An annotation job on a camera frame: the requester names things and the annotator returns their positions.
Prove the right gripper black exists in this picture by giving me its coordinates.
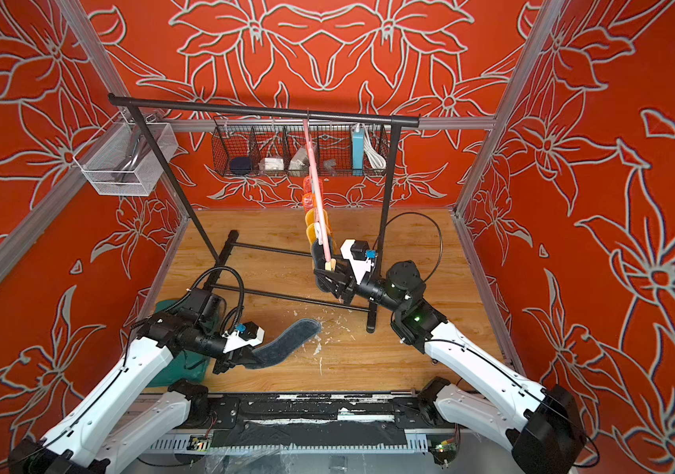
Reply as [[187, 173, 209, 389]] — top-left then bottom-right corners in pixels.
[[316, 259, 410, 319]]

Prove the dark grey insole front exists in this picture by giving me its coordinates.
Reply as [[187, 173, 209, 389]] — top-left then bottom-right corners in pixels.
[[246, 318, 322, 369]]

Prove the dark grey insole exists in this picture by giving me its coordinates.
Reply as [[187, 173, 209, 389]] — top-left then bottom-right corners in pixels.
[[246, 318, 322, 369], [311, 241, 333, 272]]

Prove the pink clip hanger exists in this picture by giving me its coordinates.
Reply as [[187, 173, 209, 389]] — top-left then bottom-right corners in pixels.
[[303, 118, 337, 271]]

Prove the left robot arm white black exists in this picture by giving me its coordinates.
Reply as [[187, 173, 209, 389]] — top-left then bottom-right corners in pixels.
[[9, 290, 264, 473]]

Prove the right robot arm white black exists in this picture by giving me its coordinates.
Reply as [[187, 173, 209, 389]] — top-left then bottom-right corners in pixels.
[[315, 261, 589, 473]]

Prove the yellow insole front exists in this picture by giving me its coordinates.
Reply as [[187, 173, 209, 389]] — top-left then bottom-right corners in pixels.
[[306, 222, 333, 245]]

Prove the yellow insole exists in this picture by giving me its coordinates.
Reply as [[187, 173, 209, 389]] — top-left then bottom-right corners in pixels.
[[306, 222, 333, 245], [305, 207, 331, 227]]

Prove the green plastic tool case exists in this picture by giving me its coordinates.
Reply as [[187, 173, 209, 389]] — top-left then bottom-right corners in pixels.
[[147, 298, 213, 389]]

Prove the yellow insole rear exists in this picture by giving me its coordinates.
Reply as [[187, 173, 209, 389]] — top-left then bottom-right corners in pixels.
[[305, 207, 331, 227]]

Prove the red insole front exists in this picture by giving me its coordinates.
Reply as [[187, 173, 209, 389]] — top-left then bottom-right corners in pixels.
[[302, 193, 317, 211]]

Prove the grey item in basket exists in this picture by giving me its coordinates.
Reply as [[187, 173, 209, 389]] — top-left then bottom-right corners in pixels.
[[288, 146, 310, 177]]

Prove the white box in basket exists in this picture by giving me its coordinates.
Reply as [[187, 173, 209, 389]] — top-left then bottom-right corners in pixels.
[[259, 156, 285, 174]]

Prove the light blue box in basket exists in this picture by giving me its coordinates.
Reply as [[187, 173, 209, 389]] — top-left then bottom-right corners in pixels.
[[350, 124, 365, 177]]

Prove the dark blue round item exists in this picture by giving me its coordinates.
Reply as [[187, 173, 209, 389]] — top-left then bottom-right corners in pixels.
[[229, 156, 252, 176]]

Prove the black metal clothes rack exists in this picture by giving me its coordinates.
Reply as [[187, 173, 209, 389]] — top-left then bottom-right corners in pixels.
[[107, 93, 420, 334]]

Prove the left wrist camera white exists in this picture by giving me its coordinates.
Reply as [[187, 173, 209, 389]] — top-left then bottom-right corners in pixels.
[[223, 322, 265, 355]]

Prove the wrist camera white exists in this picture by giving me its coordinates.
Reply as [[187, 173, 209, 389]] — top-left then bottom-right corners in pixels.
[[340, 239, 377, 284], [223, 322, 265, 355]]

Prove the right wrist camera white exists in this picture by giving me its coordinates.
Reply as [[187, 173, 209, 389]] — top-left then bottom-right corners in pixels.
[[340, 239, 377, 284]]

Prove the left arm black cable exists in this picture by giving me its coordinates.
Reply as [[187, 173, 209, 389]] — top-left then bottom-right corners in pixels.
[[188, 265, 248, 333]]

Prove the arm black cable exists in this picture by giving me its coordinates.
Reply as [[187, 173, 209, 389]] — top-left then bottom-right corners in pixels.
[[375, 211, 444, 284], [188, 265, 248, 333]]

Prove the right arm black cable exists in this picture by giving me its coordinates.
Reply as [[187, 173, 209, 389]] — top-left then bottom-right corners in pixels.
[[375, 211, 444, 284]]

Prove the white cable in basket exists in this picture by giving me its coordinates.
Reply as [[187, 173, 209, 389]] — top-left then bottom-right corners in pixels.
[[365, 141, 387, 172]]

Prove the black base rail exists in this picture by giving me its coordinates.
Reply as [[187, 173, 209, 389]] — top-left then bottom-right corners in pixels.
[[169, 391, 463, 453]]

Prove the black wire wall basket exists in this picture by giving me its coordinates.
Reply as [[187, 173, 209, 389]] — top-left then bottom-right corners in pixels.
[[212, 122, 391, 178]]

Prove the white mesh wall basket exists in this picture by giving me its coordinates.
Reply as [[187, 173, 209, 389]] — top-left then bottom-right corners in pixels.
[[75, 120, 165, 198]]

